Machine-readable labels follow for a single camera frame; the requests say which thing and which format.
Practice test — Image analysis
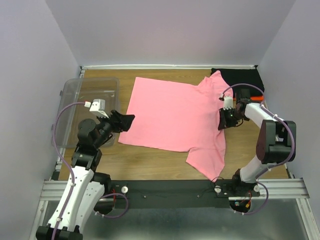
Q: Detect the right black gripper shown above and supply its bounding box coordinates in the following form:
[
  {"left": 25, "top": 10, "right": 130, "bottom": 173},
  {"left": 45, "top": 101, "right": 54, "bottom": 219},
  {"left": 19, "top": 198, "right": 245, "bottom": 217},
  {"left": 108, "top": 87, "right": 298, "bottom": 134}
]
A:
[{"left": 217, "top": 106, "right": 245, "bottom": 131}]

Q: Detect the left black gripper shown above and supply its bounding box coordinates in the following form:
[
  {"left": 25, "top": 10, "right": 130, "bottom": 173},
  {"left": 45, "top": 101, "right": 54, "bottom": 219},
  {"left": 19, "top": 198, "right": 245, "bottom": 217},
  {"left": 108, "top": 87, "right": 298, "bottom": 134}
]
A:
[{"left": 94, "top": 109, "right": 136, "bottom": 148}]

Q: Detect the pink t shirt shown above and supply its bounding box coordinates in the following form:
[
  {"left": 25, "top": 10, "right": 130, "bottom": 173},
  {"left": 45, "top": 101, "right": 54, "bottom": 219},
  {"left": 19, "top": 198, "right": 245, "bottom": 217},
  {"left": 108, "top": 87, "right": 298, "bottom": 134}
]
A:
[{"left": 118, "top": 70, "right": 233, "bottom": 180}]

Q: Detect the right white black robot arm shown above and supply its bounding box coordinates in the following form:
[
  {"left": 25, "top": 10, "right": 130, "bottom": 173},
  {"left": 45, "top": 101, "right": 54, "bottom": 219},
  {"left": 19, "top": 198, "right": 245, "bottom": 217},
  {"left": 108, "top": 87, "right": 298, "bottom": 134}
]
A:
[{"left": 214, "top": 89, "right": 297, "bottom": 197}]

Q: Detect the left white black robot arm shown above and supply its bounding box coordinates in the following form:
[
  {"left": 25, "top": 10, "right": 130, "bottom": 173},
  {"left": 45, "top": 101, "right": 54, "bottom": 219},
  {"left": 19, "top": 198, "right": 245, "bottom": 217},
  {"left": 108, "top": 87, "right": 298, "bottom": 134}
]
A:
[{"left": 35, "top": 110, "right": 135, "bottom": 240}]

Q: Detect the folded orange t shirt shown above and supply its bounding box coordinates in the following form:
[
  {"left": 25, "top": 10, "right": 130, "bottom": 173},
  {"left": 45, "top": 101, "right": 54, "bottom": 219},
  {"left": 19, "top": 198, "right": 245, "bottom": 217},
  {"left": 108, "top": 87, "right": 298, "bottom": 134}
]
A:
[{"left": 232, "top": 95, "right": 265, "bottom": 102}]

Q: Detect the folded black t shirt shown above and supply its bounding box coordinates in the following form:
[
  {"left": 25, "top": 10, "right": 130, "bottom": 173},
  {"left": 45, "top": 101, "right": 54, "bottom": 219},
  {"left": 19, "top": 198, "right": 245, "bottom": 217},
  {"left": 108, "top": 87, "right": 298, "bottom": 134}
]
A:
[{"left": 210, "top": 68, "right": 265, "bottom": 92}]

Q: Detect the clear plastic bin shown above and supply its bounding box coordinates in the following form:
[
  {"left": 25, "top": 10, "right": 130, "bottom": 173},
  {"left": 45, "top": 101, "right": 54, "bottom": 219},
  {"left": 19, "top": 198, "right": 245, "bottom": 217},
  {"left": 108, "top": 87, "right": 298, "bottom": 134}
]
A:
[{"left": 56, "top": 77, "right": 121, "bottom": 150}]

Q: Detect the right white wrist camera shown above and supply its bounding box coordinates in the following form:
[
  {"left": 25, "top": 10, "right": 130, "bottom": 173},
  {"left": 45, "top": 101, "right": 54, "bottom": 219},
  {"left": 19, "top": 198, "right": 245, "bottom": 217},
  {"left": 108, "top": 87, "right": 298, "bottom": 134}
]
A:
[{"left": 219, "top": 93, "right": 234, "bottom": 111}]

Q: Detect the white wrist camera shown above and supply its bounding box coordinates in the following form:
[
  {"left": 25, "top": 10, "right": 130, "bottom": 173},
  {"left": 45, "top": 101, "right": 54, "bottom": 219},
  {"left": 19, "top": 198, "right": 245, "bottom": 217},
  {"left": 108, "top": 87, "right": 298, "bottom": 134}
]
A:
[
  {"left": 84, "top": 99, "right": 109, "bottom": 119},
  {"left": 219, "top": 93, "right": 234, "bottom": 111}
]

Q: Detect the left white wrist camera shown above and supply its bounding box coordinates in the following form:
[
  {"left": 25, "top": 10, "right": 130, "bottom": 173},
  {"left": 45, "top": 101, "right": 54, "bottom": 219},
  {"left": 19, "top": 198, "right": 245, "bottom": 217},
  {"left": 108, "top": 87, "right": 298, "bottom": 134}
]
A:
[{"left": 84, "top": 99, "right": 109, "bottom": 119}]

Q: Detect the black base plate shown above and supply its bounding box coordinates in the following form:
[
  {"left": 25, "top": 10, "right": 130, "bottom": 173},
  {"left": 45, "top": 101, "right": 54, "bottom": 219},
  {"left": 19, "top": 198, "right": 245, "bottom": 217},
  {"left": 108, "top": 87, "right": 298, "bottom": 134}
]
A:
[{"left": 95, "top": 179, "right": 260, "bottom": 214}]

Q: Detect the aluminium frame rail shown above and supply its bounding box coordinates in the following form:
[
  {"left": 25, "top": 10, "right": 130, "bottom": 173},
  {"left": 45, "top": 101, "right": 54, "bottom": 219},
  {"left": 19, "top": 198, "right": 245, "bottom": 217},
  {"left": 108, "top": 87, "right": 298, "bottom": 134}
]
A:
[{"left": 30, "top": 178, "right": 320, "bottom": 240}]

